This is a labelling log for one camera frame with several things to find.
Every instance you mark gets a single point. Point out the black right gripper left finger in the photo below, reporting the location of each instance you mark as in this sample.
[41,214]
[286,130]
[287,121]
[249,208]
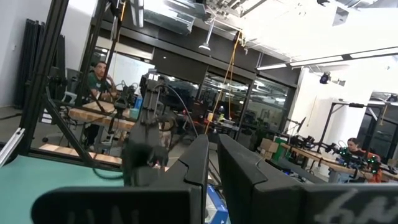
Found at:
[174,202]

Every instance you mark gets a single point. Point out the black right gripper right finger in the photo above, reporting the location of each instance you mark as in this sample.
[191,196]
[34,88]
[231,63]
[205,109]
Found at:
[267,199]

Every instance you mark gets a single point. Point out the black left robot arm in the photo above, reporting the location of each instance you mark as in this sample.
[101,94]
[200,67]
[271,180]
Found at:
[150,112]

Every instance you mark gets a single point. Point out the blue game controller box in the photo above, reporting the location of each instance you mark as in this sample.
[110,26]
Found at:
[217,205]

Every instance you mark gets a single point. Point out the cardboard box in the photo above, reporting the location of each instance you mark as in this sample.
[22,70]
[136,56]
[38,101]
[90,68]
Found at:
[269,145]

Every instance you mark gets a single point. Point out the wooden workbench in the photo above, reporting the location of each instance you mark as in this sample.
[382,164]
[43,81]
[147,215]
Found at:
[93,116]
[326,161]

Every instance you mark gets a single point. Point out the person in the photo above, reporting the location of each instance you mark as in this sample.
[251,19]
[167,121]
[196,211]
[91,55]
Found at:
[96,81]
[354,144]

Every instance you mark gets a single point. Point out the green table mat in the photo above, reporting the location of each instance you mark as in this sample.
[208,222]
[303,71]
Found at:
[18,186]

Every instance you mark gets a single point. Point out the silver aluminium bar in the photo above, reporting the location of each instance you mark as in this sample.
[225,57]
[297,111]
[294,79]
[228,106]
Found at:
[11,146]

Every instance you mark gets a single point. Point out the white ceiling lamp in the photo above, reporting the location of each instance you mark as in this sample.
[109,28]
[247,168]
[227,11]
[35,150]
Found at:
[205,46]

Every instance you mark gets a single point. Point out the long ceiling light strip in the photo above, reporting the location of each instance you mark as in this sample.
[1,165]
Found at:
[317,60]

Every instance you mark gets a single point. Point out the black folded panels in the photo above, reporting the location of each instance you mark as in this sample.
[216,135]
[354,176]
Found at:
[29,62]

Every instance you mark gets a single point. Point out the black aluminium rig frame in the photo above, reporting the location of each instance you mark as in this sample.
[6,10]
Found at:
[40,81]

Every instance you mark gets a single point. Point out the black ceiling camera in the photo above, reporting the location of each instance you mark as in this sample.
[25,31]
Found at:
[324,78]

